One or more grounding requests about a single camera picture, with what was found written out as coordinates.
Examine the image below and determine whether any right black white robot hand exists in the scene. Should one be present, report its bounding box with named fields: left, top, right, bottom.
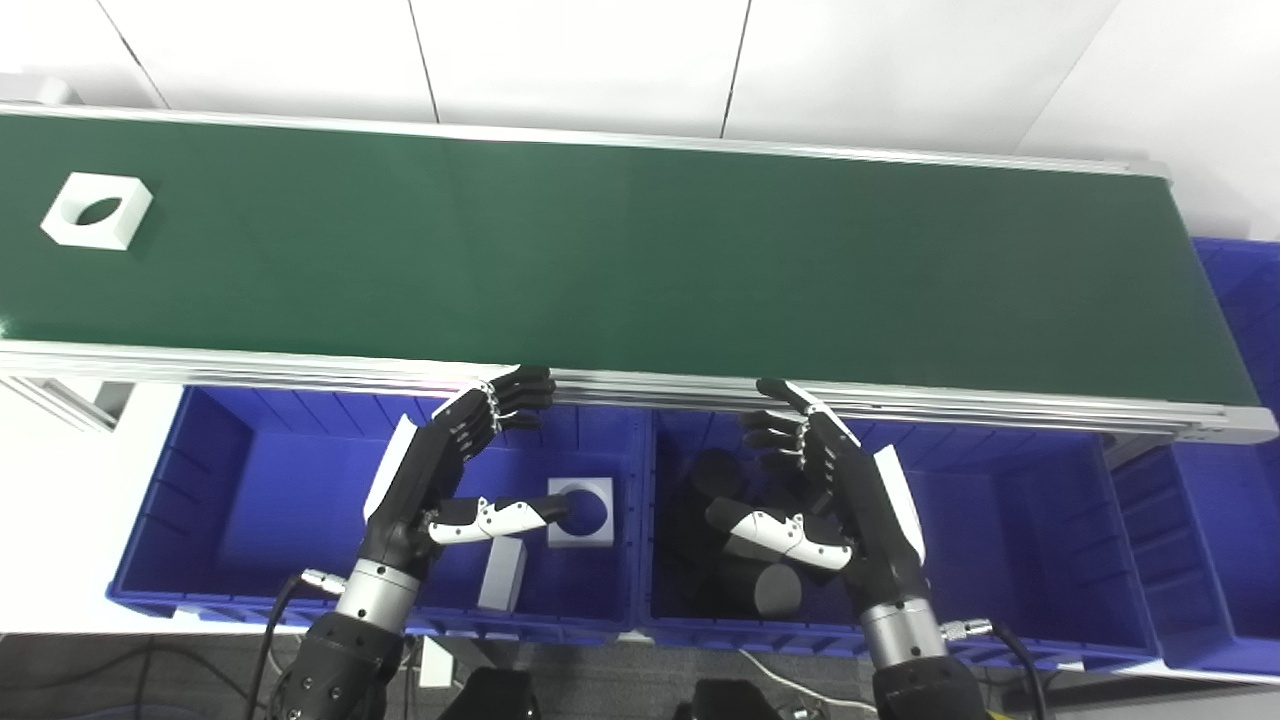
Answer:
left=705, top=377, right=928, bottom=613

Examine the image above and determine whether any grey conveyor motor box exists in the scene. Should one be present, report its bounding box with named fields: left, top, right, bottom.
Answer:
left=0, top=75, right=81, bottom=107

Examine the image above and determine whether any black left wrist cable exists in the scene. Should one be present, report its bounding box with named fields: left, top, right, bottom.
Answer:
left=245, top=568, right=351, bottom=720

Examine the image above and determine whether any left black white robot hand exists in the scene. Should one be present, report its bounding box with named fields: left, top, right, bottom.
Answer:
left=358, top=365, right=571, bottom=588

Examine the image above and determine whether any white block part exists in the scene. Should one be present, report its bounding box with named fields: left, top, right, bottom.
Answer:
left=477, top=537, right=528, bottom=613

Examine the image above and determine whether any white floor cable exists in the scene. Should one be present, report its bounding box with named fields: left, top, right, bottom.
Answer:
left=738, top=650, right=881, bottom=713

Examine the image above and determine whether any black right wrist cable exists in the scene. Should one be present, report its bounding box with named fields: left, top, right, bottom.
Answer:
left=940, top=618, right=1051, bottom=720

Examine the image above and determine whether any black robot body part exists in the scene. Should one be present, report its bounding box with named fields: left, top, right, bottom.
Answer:
left=690, top=680, right=782, bottom=720
left=450, top=668, right=542, bottom=720

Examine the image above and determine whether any green conveyor belt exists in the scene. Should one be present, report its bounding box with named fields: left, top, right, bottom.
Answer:
left=0, top=113, right=1259, bottom=408
left=0, top=100, right=1279, bottom=446

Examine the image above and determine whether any aluminium conveyor leg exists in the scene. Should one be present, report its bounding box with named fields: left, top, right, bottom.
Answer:
left=0, top=375, right=137, bottom=434

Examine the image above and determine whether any white block with round hole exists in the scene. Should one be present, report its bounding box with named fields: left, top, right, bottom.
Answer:
left=547, top=477, right=615, bottom=548
left=40, top=172, right=154, bottom=251

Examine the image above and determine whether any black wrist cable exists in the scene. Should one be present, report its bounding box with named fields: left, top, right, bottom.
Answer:
left=940, top=618, right=1051, bottom=720
left=245, top=568, right=351, bottom=720

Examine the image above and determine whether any blue plastic bin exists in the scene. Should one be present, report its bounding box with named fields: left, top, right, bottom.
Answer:
left=107, top=385, right=651, bottom=646
left=1110, top=237, right=1280, bottom=681
left=638, top=405, right=1161, bottom=673

